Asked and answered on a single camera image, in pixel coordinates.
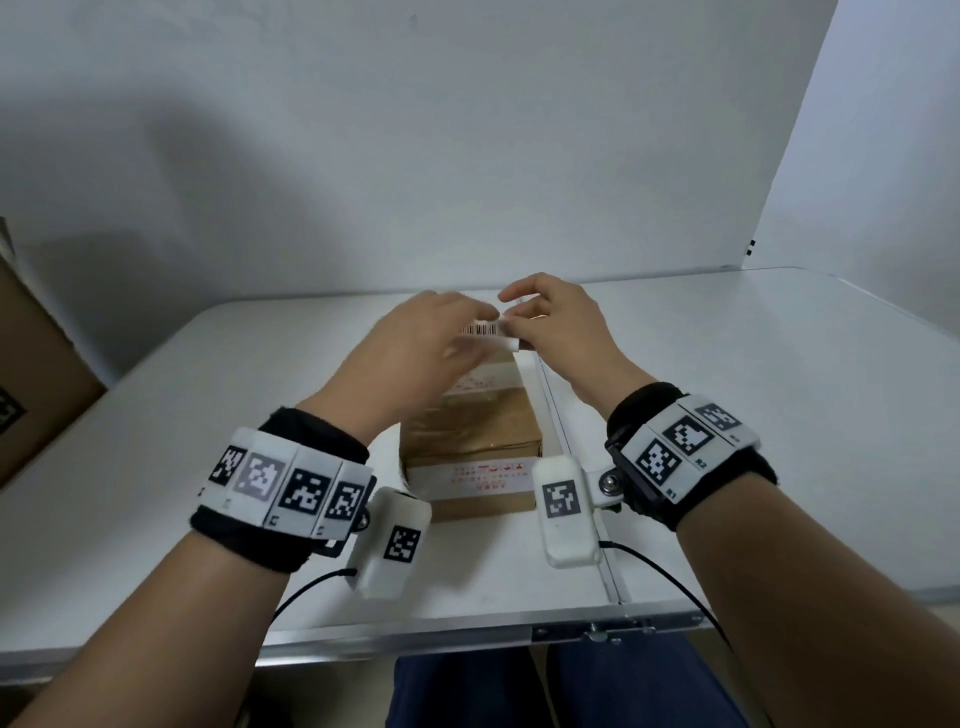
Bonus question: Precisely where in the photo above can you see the black wristband with markers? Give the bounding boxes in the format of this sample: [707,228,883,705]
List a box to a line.
[189,406,376,576]
[603,381,779,533]

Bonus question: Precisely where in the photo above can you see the person's blue trousers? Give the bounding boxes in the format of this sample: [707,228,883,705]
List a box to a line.
[385,636,753,728]

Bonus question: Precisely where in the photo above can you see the black camera cable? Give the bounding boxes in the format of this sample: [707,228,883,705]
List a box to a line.
[597,540,733,651]
[266,567,360,633]

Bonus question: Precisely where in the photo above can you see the black left wristband with markers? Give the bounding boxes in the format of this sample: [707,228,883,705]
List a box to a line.
[189,406,376,576]

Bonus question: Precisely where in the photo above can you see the black left camera cable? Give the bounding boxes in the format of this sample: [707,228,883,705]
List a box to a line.
[266,567,360,633]

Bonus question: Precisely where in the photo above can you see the small taped cardboard box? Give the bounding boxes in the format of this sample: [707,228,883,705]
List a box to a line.
[398,348,545,524]

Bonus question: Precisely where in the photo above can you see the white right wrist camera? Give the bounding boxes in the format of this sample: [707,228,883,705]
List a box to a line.
[530,454,626,570]

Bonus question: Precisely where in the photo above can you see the person's right forearm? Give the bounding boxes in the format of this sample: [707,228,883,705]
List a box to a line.
[675,472,960,728]

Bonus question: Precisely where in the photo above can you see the person's left forearm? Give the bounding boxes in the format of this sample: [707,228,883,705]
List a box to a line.
[13,525,301,728]

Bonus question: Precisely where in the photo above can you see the white barcode label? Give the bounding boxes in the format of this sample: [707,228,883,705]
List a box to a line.
[458,318,521,353]

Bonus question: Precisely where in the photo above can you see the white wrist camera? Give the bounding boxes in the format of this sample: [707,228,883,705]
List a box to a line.
[530,454,626,570]
[351,486,434,602]

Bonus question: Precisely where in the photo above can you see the metal table latch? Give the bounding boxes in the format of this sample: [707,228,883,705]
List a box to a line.
[531,611,705,646]

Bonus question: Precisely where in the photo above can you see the person's right hand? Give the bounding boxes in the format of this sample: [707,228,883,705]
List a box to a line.
[498,272,659,419]

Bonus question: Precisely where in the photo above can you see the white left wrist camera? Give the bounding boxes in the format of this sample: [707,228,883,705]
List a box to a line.
[351,486,434,602]

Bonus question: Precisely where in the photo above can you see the black right camera cable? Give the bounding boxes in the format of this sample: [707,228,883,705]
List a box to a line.
[597,540,733,651]

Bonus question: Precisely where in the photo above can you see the black right wristband with markers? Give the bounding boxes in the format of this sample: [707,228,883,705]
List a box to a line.
[603,381,779,533]

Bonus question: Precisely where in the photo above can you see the person's left hand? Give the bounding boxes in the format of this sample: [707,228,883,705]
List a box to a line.
[298,291,501,446]

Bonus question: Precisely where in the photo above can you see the large brown cardboard box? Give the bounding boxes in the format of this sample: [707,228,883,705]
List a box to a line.
[0,217,108,490]

